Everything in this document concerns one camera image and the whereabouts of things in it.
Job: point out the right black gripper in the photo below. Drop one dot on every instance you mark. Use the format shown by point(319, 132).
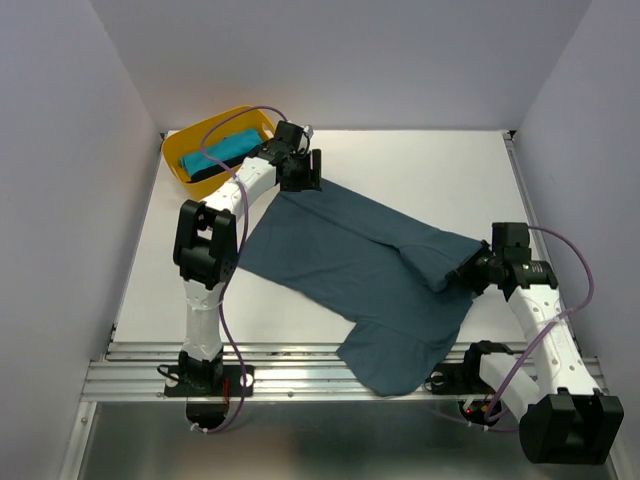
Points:
point(463, 270)

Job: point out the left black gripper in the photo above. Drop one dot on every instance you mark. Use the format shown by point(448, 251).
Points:
point(312, 178)

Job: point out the dark blue-grey t shirt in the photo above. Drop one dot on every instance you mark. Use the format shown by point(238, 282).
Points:
point(389, 274)

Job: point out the yellow plastic basket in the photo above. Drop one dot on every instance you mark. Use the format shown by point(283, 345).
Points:
point(188, 140)

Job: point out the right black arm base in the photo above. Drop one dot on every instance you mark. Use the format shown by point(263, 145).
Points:
point(450, 377)

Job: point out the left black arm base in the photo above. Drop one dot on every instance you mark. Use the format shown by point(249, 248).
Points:
point(194, 378)

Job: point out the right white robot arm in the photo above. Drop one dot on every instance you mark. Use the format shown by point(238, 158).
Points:
point(563, 415)

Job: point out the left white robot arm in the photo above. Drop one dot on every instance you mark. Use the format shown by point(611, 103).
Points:
point(207, 247)

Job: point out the rolled black t shirt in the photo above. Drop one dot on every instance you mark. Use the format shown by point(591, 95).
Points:
point(216, 169)

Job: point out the rolled teal t shirt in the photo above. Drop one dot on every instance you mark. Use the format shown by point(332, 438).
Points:
point(229, 147)

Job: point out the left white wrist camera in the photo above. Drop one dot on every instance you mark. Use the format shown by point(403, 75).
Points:
point(308, 133)

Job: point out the aluminium right side rail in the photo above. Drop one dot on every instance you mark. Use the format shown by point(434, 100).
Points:
point(508, 138)

